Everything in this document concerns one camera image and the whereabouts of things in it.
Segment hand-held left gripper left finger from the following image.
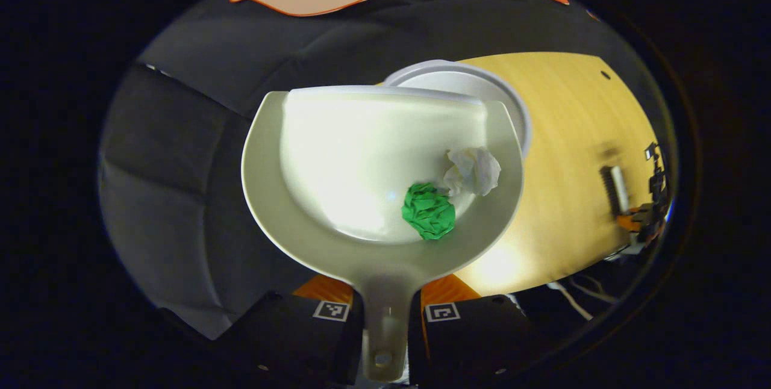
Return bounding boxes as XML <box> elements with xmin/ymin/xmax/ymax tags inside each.
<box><xmin>226</xmin><ymin>275</ymin><xmax>363</xmax><ymax>385</ymax></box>

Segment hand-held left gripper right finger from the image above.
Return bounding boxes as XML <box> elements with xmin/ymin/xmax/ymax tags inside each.
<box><xmin>411</xmin><ymin>275</ymin><xmax>535</xmax><ymax>381</ymax></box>

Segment green paper ball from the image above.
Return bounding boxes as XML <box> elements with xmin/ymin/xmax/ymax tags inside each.
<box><xmin>401</xmin><ymin>182</ymin><xmax>457</xmax><ymax>241</ymax></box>

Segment grey plastic dustpan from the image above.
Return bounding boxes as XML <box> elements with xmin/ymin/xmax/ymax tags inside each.
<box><xmin>241</xmin><ymin>85</ymin><xmax>525</xmax><ymax>383</ymax></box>

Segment white ribbed garbage bin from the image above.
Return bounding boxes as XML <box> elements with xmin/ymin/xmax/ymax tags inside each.
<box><xmin>382</xmin><ymin>59</ymin><xmax>534</xmax><ymax>158</ymax></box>

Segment white paper ball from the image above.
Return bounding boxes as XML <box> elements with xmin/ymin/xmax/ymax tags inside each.
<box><xmin>442</xmin><ymin>146</ymin><xmax>502</xmax><ymax>198</ymax></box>

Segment white cable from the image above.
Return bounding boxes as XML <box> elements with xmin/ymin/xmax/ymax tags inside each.
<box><xmin>568</xmin><ymin>276</ymin><xmax>622</xmax><ymax>305</ymax></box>
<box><xmin>545</xmin><ymin>281</ymin><xmax>595</xmax><ymax>322</ymax></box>

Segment small grey broom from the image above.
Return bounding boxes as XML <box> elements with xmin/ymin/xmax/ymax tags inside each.
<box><xmin>600</xmin><ymin>164</ymin><xmax>631</xmax><ymax>217</ymax></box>

